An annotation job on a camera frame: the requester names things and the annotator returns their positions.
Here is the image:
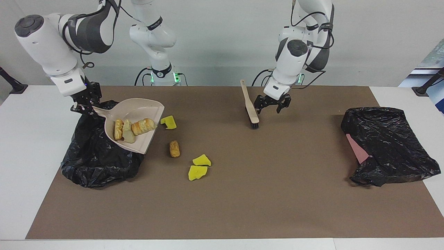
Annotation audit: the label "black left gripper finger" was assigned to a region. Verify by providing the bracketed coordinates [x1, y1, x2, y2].
[276, 94, 292, 114]
[254, 95, 268, 115]

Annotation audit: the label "beige hand brush black bristles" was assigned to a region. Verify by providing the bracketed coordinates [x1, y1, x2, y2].
[240, 79, 260, 130]

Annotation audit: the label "beige plastic dustpan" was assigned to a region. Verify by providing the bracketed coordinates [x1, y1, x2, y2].
[92, 98, 165, 155]

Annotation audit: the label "pale elongated bread chunk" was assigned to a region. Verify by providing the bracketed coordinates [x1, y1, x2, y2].
[122, 120, 136, 143]

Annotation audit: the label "orange striped croissant piece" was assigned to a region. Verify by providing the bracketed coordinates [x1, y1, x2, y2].
[131, 118, 156, 136]

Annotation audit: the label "notched yellow sponge piece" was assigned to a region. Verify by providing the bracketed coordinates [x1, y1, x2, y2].
[160, 115, 177, 130]

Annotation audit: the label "large yellow sponge chunk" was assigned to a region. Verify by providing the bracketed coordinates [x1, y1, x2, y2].
[188, 165, 208, 181]

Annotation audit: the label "black bag lined open bin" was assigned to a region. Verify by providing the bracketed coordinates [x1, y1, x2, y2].
[61, 100, 146, 188]

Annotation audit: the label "pink bin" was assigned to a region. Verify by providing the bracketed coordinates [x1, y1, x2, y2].
[346, 134, 371, 165]

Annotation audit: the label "black crumpled trash bag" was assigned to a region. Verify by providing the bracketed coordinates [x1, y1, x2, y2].
[341, 107, 441, 187]

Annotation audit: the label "large brown table mat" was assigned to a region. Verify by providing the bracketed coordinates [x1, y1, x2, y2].
[25, 86, 444, 240]

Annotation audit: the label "black base power cable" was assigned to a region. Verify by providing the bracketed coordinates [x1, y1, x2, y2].
[251, 69, 274, 86]
[135, 67, 153, 86]

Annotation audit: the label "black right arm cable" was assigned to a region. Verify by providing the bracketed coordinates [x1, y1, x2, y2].
[62, 0, 122, 69]

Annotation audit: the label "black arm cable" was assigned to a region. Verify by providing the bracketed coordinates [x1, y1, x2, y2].
[290, 0, 335, 90]
[62, 0, 122, 69]

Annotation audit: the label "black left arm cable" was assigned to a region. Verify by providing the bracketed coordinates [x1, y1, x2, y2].
[290, 0, 335, 90]

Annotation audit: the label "black camera stand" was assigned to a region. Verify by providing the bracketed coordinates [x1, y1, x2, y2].
[412, 68, 444, 97]
[0, 66, 28, 95]

